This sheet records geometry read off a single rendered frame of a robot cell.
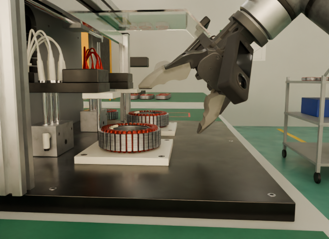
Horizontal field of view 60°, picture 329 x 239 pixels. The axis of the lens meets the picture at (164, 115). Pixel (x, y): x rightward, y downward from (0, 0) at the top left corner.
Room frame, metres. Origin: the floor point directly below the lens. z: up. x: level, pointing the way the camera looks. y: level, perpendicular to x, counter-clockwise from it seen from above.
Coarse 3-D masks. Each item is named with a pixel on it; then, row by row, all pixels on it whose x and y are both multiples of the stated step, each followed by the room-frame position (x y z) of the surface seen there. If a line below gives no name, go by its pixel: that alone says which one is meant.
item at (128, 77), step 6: (114, 78) 0.72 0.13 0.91; (120, 78) 0.72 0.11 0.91; (126, 78) 0.72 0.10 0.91; (132, 78) 0.78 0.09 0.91; (114, 84) 0.72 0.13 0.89; (120, 84) 0.72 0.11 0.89; (126, 84) 0.72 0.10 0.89; (132, 84) 0.77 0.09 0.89; (120, 90) 0.72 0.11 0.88; (126, 90) 0.72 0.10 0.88; (132, 90) 0.72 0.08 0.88; (138, 90) 0.74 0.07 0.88; (90, 102) 0.73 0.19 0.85; (90, 108) 0.73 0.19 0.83; (96, 108) 0.78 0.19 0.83
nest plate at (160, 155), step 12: (96, 144) 0.52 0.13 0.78; (168, 144) 0.52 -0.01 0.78; (84, 156) 0.44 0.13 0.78; (96, 156) 0.44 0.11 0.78; (108, 156) 0.44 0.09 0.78; (120, 156) 0.44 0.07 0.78; (132, 156) 0.44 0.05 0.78; (144, 156) 0.44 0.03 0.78; (156, 156) 0.44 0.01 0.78; (168, 156) 0.44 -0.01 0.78
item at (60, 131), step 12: (60, 120) 0.54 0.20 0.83; (72, 120) 0.55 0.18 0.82; (36, 132) 0.48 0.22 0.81; (48, 132) 0.48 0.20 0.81; (60, 132) 0.50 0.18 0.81; (72, 132) 0.55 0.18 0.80; (36, 144) 0.48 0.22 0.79; (60, 144) 0.49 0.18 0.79; (72, 144) 0.55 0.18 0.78; (36, 156) 0.48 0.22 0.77; (48, 156) 0.48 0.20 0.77
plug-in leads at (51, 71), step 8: (32, 40) 0.50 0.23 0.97; (40, 40) 0.51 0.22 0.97; (48, 40) 0.49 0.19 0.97; (32, 48) 0.50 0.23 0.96; (48, 48) 0.53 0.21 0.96; (40, 56) 0.50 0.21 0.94; (48, 56) 0.53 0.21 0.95; (40, 64) 0.50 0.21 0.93; (48, 64) 0.49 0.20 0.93; (64, 64) 0.53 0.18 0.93; (32, 72) 0.51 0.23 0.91; (40, 72) 0.50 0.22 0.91; (48, 72) 0.53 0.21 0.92; (32, 80) 0.51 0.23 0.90; (40, 80) 0.50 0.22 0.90; (48, 80) 0.49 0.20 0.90; (56, 80) 0.49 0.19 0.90
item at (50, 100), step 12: (72, 72) 0.48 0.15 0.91; (84, 72) 0.48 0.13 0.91; (96, 72) 0.48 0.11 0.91; (108, 72) 0.54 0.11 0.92; (36, 84) 0.48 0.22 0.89; (48, 84) 0.48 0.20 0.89; (60, 84) 0.48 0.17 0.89; (72, 84) 0.48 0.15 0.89; (84, 84) 0.48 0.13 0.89; (96, 84) 0.48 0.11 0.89; (108, 84) 0.54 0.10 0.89; (48, 96) 0.51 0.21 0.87; (84, 96) 0.48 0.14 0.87; (96, 96) 0.48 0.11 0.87; (108, 96) 0.48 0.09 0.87; (120, 96) 0.54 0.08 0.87; (48, 108) 0.51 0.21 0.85; (48, 120) 0.50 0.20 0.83
